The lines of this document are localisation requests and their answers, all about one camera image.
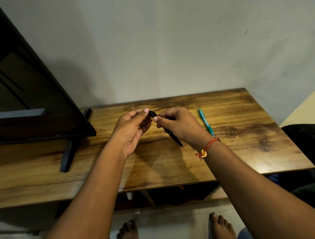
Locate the person's right hand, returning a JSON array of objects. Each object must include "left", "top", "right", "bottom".
[{"left": 153, "top": 107, "right": 213, "bottom": 148}]

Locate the person's left hand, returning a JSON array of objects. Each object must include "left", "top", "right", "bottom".
[{"left": 108, "top": 108, "right": 153, "bottom": 158}]

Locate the black pen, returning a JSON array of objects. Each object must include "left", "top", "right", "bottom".
[{"left": 148, "top": 110, "right": 184, "bottom": 148}]

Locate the person's left forearm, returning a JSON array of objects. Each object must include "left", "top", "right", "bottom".
[{"left": 46, "top": 141, "right": 127, "bottom": 239}]

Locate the person's right forearm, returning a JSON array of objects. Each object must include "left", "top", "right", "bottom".
[{"left": 196, "top": 139, "right": 315, "bottom": 239}]

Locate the teal pen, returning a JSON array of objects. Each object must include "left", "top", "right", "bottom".
[{"left": 198, "top": 109, "right": 215, "bottom": 137}]

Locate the black television stand foot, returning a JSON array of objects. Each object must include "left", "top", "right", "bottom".
[{"left": 60, "top": 108, "right": 92, "bottom": 173}]

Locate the black television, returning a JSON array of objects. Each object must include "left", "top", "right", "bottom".
[{"left": 0, "top": 7, "right": 97, "bottom": 146}]

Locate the person's left foot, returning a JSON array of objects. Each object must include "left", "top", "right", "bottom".
[{"left": 116, "top": 220, "right": 140, "bottom": 239}]

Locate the person's foot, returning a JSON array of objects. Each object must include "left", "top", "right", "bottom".
[
  {"left": 116, "top": 220, "right": 140, "bottom": 239},
  {"left": 208, "top": 212, "right": 237, "bottom": 239}
]

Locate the person's right foot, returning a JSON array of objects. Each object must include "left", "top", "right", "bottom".
[{"left": 208, "top": 212, "right": 237, "bottom": 239}]

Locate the red thread bracelet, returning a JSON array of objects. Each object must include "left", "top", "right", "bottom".
[{"left": 195, "top": 138, "right": 221, "bottom": 159}]

